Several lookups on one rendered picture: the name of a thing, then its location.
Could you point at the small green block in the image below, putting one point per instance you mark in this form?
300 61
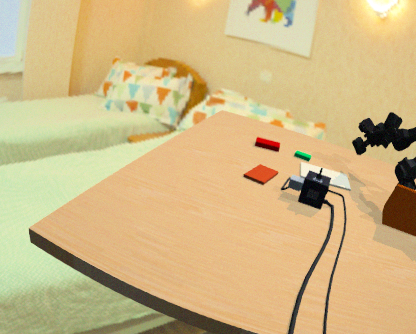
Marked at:
302 155

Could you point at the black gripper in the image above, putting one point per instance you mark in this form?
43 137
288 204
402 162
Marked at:
360 146

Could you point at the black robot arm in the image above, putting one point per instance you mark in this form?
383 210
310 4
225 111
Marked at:
401 139

